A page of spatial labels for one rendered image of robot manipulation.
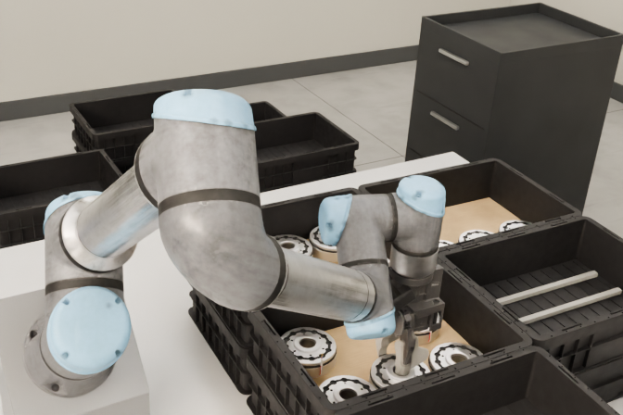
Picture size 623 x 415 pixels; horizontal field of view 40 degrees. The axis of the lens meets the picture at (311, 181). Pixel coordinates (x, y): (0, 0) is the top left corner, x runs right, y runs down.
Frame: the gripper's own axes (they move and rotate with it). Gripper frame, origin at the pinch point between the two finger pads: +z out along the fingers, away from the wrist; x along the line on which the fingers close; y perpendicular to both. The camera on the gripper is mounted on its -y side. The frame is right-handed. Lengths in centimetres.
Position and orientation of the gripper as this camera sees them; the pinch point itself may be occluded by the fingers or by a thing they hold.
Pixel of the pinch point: (388, 367)
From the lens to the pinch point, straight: 149.9
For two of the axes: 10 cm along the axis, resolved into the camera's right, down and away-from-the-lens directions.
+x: -4.7, -4.3, 7.7
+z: -0.6, 8.8, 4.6
